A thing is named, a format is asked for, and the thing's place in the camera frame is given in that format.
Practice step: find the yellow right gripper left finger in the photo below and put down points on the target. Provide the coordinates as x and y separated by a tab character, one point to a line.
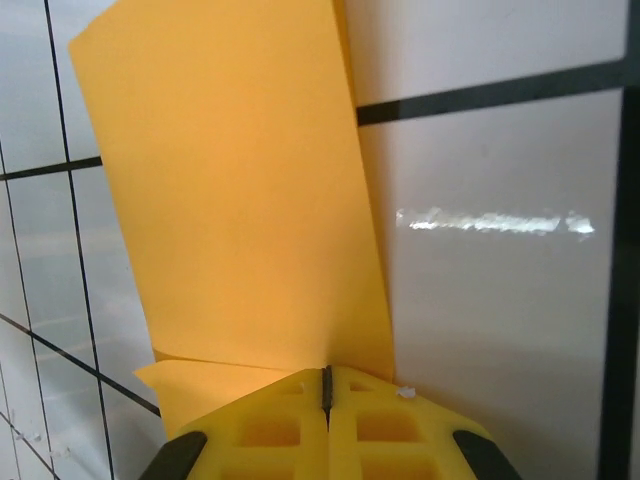
270	435

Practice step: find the yellow square paper sheet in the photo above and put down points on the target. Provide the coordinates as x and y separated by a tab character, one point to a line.
230	200

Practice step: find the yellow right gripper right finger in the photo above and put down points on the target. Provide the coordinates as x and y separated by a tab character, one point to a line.
390	435

